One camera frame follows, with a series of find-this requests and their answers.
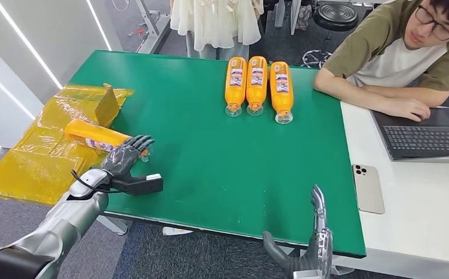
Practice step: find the person's right hand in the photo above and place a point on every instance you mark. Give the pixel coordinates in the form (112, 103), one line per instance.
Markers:
(409, 109)

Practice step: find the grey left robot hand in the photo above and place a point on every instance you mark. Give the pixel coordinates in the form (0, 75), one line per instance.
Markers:
(122, 160)

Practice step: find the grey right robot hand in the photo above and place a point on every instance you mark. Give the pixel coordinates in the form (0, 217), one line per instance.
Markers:
(318, 250)

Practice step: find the orange juice bottle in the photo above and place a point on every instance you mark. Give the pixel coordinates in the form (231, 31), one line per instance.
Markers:
(235, 83)
(93, 136)
(256, 81)
(281, 88)

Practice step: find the person's right forearm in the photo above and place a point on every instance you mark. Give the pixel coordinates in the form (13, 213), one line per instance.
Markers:
(347, 90)

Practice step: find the person's left forearm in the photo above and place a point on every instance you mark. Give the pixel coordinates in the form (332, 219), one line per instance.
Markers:
(409, 94)

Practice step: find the dark grey laptop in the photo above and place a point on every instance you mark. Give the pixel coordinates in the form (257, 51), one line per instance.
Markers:
(424, 140)

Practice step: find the seated person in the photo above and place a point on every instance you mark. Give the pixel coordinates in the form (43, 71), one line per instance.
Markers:
(386, 57)

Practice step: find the white table leg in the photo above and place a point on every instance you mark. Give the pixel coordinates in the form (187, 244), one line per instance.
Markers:
(112, 225)

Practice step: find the beige smartphone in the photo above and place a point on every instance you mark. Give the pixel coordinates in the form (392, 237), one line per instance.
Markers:
(368, 188)

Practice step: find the green table mat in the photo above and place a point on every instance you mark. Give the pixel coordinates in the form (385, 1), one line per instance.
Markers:
(208, 154)

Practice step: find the yellow plastic wrapped cardboard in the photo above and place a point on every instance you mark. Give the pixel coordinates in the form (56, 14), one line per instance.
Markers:
(35, 169)

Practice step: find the black round stool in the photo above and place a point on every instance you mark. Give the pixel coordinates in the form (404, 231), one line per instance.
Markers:
(335, 17)

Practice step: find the patterned bag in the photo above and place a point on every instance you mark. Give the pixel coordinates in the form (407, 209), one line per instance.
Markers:
(303, 17)

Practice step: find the white furniture leg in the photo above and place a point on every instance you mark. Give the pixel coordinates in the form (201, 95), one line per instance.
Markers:
(285, 15)

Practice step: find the standing person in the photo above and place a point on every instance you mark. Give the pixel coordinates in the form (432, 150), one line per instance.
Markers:
(216, 23)

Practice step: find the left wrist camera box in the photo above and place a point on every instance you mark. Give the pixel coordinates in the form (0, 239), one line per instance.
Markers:
(143, 185)

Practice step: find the white metal stand frame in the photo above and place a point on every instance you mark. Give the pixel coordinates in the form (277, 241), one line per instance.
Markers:
(153, 29)

